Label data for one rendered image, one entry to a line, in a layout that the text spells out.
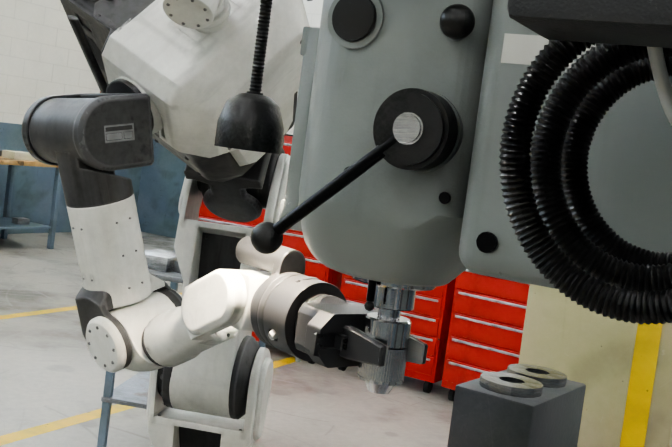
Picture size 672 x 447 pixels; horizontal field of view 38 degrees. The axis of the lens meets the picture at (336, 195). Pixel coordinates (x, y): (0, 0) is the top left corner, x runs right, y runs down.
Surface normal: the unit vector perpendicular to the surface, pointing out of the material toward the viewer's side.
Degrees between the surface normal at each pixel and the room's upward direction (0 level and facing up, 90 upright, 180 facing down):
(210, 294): 88
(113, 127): 87
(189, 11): 148
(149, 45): 58
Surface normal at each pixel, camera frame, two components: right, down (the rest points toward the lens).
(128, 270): 0.75, 0.07
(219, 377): -0.13, -0.08
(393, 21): -0.46, -0.01
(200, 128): 0.07, 0.82
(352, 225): -0.47, 0.45
